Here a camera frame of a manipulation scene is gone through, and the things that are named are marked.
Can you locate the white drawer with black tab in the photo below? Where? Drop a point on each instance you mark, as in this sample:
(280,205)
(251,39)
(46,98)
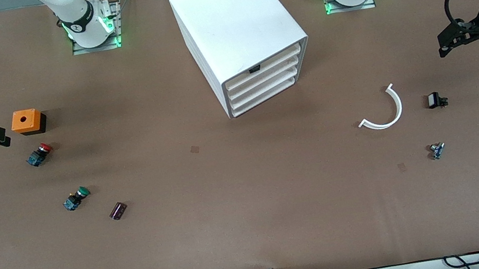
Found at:
(265,69)

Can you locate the red push button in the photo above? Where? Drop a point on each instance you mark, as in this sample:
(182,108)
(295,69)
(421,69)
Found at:
(40,155)

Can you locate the green push button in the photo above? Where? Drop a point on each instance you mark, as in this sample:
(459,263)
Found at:
(76,199)

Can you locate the plain white drawer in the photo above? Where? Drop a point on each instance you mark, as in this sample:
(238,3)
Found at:
(265,79)
(263,99)
(265,89)

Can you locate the white drawer cabinet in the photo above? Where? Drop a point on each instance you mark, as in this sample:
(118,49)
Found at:
(228,13)

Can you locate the orange box with hole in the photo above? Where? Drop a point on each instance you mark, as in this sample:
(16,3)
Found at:
(25,120)

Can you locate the white curved plastic piece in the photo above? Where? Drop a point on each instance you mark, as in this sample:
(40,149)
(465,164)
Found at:
(397,111)

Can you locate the small blue metal component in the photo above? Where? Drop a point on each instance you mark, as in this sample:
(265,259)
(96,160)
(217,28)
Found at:
(437,151)

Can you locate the small purple capacitor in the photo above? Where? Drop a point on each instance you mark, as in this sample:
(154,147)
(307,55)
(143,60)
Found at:
(118,211)

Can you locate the small black switch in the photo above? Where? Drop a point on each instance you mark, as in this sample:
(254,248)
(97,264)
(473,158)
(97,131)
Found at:
(434,100)

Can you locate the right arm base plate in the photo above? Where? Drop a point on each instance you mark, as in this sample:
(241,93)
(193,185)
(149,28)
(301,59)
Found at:
(115,33)

